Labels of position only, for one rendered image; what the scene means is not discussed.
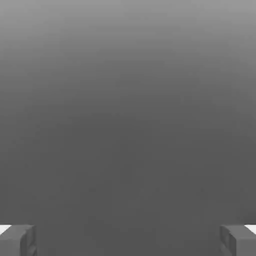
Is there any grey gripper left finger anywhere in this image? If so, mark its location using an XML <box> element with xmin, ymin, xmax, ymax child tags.
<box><xmin>0</xmin><ymin>224</ymin><xmax>38</xmax><ymax>256</ymax></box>

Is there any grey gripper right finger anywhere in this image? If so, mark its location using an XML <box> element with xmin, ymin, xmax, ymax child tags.
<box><xmin>219</xmin><ymin>224</ymin><xmax>256</xmax><ymax>256</ymax></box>

